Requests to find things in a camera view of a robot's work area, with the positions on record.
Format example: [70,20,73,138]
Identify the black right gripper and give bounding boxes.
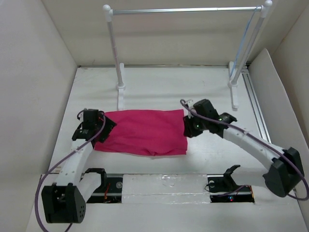
[183,112,208,138]

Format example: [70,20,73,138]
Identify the pink trousers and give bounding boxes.
[95,109,188,156]

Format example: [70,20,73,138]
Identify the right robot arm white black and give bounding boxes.
[183,113,309,198]

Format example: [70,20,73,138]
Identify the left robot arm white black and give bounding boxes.
[41,109,116,224]

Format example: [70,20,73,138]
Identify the white clothes rack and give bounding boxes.
[102,0,273,111]

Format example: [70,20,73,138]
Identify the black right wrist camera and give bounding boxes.
[193,99,219,119]

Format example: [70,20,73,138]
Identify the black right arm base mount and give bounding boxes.
[204,165,255,203]

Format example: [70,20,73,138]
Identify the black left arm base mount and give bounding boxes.
[85,168,123,203]

